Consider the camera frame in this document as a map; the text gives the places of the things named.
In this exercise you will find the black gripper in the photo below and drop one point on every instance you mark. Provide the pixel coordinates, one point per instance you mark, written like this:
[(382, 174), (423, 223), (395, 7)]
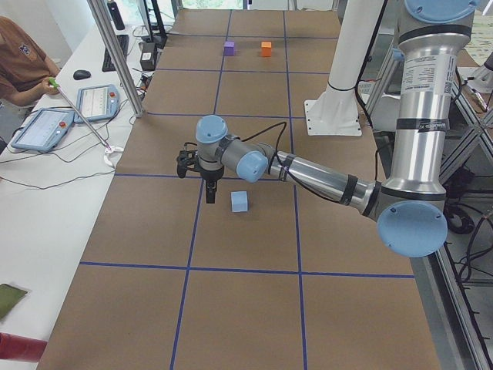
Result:
[(211, 175)]

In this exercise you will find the light blue foam block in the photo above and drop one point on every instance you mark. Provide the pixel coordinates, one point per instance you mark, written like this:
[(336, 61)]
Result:
[(239, 201)]

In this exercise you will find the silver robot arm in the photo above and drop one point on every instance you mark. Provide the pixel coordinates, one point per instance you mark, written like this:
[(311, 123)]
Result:
[(407, 206)]

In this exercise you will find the purple foam block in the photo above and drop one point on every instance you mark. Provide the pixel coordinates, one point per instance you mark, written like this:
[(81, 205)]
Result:
[(229, 48)]

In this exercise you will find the orange foam block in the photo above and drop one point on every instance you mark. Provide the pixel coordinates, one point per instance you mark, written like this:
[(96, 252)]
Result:
[(265, 49)]

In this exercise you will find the far blue teach pendant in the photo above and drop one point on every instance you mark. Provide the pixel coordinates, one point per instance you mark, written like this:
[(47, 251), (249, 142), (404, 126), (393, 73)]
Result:
[(98, 102)]

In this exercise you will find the blue teach pendant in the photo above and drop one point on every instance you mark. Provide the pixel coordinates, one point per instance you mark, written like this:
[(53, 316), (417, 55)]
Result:
[(44, 130), (98, 102)]

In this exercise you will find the black power adapter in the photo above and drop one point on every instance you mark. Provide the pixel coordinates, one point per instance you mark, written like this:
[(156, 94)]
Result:
[(148, 56)]

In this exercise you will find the black computer mouse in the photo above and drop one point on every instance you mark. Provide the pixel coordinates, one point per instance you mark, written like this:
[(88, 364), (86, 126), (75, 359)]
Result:
[(81, 74)]

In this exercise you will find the near blue teach pendant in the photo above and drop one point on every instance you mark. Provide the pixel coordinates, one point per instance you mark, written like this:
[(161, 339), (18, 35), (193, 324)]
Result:
[(44, 130)]

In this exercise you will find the metal pointer stick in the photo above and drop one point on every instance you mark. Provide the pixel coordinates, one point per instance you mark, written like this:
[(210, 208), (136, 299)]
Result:
[(108, 148)]

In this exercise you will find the person in brown shirt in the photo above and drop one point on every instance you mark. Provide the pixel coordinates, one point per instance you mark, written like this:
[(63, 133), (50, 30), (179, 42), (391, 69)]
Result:
[(25, 68)]

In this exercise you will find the green bean bag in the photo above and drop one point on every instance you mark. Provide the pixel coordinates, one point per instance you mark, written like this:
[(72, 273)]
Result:
[(10, 297)]

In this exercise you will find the red cylinder object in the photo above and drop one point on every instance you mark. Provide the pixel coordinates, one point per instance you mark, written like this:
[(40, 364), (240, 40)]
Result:
[(23, 349)]

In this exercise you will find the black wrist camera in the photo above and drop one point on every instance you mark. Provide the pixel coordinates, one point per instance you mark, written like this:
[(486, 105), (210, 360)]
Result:
[(187, 160)]

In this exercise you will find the white camera stand pole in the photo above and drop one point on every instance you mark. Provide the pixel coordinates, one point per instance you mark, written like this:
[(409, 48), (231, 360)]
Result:
[(335, 112)]

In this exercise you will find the aluminium frame post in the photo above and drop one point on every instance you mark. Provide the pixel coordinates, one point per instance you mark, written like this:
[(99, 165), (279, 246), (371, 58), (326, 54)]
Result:
[(99, 13)]

